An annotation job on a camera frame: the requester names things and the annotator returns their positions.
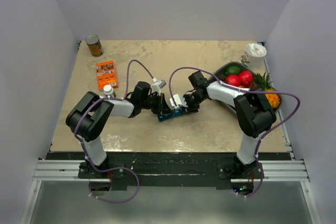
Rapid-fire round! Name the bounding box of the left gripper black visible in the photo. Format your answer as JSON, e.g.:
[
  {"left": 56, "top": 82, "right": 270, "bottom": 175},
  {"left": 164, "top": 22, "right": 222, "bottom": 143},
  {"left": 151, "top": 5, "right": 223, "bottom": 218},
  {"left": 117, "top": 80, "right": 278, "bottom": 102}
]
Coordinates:
[{"left": 141, "top": 93, "right": 173, "bottom": 115}]

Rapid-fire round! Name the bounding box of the teal weekly pill organizer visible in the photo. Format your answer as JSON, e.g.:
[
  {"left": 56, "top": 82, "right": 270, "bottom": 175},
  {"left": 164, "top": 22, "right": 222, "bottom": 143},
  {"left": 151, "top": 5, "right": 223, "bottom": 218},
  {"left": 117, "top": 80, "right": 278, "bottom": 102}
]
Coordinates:
[{"left": 157, "top": 108, "right": 185, "bottom": 122}]

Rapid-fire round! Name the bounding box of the white vitamin pill bottle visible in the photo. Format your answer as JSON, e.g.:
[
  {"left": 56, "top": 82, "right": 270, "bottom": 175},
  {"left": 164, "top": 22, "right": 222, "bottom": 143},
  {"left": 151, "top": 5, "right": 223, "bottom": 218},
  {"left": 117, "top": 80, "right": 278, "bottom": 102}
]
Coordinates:
[{"left": 103, "top": 84, "right": 116, "bottom": 98}]

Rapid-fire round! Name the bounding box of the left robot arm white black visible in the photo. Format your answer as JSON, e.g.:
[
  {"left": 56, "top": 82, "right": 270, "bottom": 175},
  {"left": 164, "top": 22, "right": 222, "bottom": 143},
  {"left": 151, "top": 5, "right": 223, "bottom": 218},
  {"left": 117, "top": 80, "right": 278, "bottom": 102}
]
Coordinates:
[{"left": 66, "top": 80, "right": 172, "bottom": 178}]

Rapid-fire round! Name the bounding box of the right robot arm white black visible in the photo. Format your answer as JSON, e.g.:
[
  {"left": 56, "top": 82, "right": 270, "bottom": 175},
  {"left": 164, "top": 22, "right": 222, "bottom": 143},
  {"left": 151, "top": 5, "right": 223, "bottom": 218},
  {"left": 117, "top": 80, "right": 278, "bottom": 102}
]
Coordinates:
[{"left": 183, "top": 71, "right": 276, "bottom": 178}]

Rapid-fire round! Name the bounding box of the grey fruit tray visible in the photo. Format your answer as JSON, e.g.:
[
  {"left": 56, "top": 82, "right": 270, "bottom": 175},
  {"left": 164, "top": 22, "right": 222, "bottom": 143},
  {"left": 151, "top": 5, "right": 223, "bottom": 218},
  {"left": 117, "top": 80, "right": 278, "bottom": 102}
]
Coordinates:
[{"left": 209, "top": 61, "right": 284, "bottom": 120}]

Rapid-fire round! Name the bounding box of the red apple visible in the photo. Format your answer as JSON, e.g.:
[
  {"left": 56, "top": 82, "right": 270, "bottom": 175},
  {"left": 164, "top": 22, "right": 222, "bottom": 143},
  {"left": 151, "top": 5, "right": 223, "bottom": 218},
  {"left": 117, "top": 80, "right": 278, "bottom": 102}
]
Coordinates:
[
  {"left": 226, "top": 74, "right": 241, "bottom": 87},
  {"left": 238, "top": 70, "right": 254, "bottom": 86}
]

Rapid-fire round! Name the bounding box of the green lime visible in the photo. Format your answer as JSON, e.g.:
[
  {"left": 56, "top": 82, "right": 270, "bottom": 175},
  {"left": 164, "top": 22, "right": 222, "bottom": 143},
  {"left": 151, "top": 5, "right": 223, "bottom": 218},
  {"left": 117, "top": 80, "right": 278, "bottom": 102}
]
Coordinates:
[{"left": 225, "top": 65, "right": 242, "bottom": 76}]

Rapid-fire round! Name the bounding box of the orange snack box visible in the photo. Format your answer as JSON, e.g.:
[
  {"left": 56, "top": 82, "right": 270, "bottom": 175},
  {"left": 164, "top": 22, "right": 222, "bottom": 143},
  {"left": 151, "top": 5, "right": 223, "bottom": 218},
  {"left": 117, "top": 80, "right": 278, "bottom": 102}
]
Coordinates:
[{"left": 96, "top": 61, "right": 119, "bottom": 91}]

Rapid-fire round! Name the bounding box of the white paper cup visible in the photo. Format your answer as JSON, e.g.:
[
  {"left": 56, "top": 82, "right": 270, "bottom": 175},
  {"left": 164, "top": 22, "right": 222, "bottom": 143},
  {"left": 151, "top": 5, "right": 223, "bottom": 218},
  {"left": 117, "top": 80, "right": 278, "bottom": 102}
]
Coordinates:
[{"left": 240, "top": 43, "right": 267, "bottom": 70}]

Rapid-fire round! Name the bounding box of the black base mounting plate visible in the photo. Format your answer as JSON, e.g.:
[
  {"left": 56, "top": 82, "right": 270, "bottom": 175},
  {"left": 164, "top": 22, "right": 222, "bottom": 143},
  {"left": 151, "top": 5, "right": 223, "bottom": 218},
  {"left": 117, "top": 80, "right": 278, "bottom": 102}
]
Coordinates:
[{"left": 47, "top": 152, "right": 292, "bottom": 191}]

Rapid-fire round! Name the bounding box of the small pineapple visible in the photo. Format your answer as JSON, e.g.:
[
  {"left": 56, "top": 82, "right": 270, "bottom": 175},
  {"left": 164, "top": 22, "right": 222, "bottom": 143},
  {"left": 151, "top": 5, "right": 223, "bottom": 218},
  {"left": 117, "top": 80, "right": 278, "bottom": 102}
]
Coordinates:
[{"left": 256, "top": 73, "right": 281, "bottom": 110}]

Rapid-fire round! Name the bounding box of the tin food can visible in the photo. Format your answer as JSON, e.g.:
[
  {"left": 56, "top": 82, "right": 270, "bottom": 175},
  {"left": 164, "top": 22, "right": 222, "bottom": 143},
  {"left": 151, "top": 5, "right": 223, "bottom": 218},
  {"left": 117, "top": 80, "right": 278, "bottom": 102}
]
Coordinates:
[{"left": 85, "top": 35, "right": 103, "bottom": 57}]

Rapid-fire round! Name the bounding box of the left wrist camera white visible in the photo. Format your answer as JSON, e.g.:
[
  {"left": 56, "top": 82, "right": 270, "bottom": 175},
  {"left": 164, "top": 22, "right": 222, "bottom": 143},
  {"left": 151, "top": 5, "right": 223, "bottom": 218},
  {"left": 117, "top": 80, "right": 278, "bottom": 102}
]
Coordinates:
[{"left": 151, "top": 78, "right": 166, "bottom": 95}]

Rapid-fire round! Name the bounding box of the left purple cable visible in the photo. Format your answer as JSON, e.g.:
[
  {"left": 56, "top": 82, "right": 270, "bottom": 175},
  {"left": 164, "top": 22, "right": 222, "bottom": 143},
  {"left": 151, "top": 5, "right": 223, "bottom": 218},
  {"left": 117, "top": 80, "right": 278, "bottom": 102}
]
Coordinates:
[{"left": 74, "top": 59, "right": 158, "bottom": 172}]

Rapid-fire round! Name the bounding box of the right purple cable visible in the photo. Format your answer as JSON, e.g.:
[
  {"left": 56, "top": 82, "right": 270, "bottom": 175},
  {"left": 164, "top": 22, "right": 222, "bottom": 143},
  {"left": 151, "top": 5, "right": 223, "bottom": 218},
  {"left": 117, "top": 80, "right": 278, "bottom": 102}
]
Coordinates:
[{"left": 168, "top": 67, "right": 301, "bottom": 161}]

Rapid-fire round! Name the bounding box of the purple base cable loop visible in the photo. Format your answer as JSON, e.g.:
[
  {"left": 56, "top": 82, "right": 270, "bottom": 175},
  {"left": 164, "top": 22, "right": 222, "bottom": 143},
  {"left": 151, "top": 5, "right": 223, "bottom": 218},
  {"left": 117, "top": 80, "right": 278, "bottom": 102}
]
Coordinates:
[{"left": 88, "top": 167, "right": 141, "bottom": 204}]

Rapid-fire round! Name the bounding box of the aluminium rail frame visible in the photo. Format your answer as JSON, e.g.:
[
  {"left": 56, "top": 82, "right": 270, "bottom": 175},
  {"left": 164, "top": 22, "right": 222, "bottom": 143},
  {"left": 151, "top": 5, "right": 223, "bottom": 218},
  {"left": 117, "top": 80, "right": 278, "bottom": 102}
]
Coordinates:
[{"left": 20, "top": 143, "right": 319, "bottom": 223}]

